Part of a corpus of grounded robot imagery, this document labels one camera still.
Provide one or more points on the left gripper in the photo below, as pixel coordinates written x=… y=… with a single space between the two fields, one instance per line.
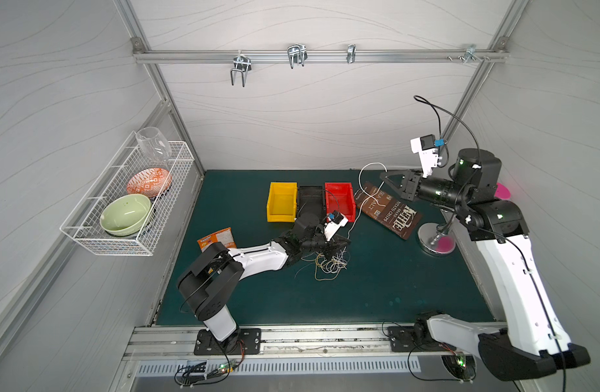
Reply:
x=327 y=243

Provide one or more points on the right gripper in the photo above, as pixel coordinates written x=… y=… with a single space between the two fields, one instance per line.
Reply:
x=412 y=184

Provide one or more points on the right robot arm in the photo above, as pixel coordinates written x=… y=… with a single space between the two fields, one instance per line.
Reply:
x=533 y=344

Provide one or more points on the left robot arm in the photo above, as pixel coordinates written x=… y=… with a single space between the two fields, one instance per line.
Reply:
x=208 y=283

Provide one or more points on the brown chips bag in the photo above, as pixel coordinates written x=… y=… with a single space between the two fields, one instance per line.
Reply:
x=388 y=211

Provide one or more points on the red plastic bin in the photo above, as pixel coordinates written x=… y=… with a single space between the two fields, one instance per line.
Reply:
x=340 y=196

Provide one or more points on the black plastic bin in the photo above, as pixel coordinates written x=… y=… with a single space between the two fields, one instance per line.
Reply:
x=311 y=205

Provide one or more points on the green tabletop mat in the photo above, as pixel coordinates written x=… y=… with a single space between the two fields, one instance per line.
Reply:
x=387 y=279

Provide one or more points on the silver glass holder stand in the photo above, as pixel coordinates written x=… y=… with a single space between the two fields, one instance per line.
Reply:
x=426 y=236

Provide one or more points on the yellow plastic bin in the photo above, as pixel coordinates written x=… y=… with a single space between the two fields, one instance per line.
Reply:
x=282 y=203

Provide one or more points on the pink plastic wine glass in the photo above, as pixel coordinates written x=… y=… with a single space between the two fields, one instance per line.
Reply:
x=501 y=191

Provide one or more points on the orange snack packet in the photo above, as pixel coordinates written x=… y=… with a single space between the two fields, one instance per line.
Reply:
x=224 y=236

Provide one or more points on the small metal hook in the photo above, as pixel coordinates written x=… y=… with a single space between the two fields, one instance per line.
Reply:
x=351 y=54

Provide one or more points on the metal loop hook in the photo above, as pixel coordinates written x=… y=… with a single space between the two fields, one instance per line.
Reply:
x=297 y=55

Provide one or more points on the metal double hook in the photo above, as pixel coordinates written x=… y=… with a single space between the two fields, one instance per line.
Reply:
x=242 y=65

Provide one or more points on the orange patterned bowl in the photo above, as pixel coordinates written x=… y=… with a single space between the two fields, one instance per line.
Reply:
x=150 y=182

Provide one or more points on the clear glass cup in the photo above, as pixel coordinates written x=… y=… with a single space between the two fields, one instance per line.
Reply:
x=154 y=145

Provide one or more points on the green bowl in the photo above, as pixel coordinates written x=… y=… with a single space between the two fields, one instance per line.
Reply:
x=126 y=215

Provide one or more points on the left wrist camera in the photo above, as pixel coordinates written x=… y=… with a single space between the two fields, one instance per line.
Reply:
x=334 y=222

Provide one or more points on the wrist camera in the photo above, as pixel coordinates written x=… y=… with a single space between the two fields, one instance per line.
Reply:
x=334 y=222
x=428 y=150

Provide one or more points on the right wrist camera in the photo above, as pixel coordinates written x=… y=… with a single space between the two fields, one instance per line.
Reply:
x=428 y=150

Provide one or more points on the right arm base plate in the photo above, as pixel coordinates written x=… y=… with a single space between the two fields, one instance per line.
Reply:
x=403 y=339

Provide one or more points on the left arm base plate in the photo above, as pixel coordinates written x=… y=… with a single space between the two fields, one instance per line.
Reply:
x=245 y=341

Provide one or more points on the metal bracket hook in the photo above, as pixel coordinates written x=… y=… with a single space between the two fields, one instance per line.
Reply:
x=469 y=56

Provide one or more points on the aluminium top rail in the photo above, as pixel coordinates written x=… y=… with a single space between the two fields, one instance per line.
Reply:
x=339 y=56

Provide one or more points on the aluminium rail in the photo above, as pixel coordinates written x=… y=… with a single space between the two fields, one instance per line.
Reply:
x=339 y=56
x=275 y=341

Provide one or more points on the white wire basket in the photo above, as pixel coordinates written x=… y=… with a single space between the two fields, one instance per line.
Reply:
x=83 y=224

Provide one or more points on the aluminium front rail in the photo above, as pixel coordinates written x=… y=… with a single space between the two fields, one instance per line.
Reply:
x=275 y=341

